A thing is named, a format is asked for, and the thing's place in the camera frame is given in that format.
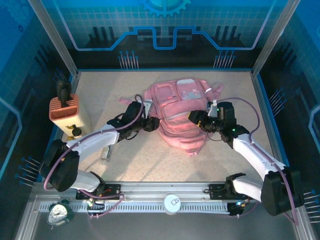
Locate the pink school backpack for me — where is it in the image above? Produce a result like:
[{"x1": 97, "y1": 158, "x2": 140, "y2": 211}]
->
[{"x1": 118, "y1": 77, "x2": 225, "y2": 158}]

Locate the aluminium mounting beam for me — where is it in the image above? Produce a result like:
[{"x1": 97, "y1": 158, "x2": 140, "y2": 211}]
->
[{"x1": 32, "y1": 181, "x2": 298, "y2": 201}]

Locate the cream orange knife block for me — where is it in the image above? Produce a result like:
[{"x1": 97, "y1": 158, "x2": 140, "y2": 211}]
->
[{"x1": 48, "y1": 93, "x2": 90, "y2": 141}]

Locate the silver tin can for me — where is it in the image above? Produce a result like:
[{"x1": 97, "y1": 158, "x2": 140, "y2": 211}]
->
[{"x1": 162, "y1": 194, "x2": 182, "y2": 216}]

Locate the black connector box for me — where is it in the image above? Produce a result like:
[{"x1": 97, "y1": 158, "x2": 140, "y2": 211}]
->
[{"x1": 227, "y1": 201, "x2": 251, "y2": 216}]

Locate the green alarm clock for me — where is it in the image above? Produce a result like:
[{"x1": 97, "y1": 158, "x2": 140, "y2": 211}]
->
[{"x1": 47, "y1": 199, "x2": 75, "y2": 230}]

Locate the black knife handle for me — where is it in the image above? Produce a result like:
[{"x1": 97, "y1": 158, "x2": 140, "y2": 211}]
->
[
  {"x1": 56, "y1": 80, "x2": 66, "y2": 106},
  {"x1": 63, "y1": 81, "x2": 73, "y2": 101}
]

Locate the slotted white cable duct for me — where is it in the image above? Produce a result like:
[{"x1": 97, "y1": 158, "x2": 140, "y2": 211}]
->
[{"x1": 38, "y1": 201, "x2": 231, "y2": 214}]

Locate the aluminium frame post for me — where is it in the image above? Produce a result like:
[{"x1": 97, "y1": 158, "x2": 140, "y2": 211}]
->
[
  {"x1": 250, "y1": 0, "x2": 301, "y2": 77},
  {"x1": 27, "y1": 0, "x2": 80, "y2": 79}
]

